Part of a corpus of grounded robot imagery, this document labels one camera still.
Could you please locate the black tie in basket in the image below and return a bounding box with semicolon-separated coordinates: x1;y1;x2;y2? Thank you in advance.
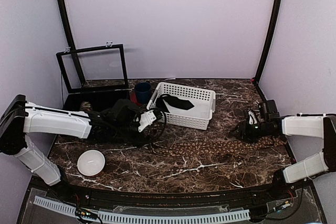
155;94;194;113

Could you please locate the black frame post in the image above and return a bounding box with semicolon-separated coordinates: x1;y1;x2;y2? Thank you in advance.
57;0;85;84
253;0;281;86

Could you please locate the dark blue mug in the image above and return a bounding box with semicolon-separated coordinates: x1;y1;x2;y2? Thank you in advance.
134;82;152;104

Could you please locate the left black frame post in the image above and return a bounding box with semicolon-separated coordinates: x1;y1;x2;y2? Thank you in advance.
57;0;85;84

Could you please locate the white bowl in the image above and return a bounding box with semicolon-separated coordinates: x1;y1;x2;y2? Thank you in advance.
77;150;106;177

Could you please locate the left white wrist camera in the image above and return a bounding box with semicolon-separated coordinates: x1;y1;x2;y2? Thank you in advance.
138;110;157;132

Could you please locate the black glass-lid display box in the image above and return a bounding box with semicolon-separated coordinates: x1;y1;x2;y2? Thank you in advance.
56;44;130;112

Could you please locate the brown floral patterned tie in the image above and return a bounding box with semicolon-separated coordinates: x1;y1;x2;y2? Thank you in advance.
151;137;287;157

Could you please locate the black curved front rail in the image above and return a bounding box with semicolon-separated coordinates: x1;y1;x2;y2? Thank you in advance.
48;167;301;208

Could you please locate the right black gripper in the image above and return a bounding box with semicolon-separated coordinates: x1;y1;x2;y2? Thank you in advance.
229;120;273;144

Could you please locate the rolled tie in box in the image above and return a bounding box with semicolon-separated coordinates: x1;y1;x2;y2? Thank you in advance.
80;101;93;111

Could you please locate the white slotted cable duct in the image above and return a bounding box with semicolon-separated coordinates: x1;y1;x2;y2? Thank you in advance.
33;196;250;223

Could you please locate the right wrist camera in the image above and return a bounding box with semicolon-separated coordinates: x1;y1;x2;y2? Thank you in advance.
248;110;259;125

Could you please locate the white perforated plastic basket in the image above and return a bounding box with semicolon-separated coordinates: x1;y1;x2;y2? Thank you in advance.
146;82;216;130

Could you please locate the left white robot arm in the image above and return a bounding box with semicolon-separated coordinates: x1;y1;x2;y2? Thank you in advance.
1;94;167;201

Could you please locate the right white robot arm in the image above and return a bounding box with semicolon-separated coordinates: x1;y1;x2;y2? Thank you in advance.
230;100;335;200

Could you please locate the right black frame post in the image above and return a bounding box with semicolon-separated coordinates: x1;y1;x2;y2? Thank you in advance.
253;0;281;86

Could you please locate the red round coaster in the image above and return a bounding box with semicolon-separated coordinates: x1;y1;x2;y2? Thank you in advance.
130;92;141;106

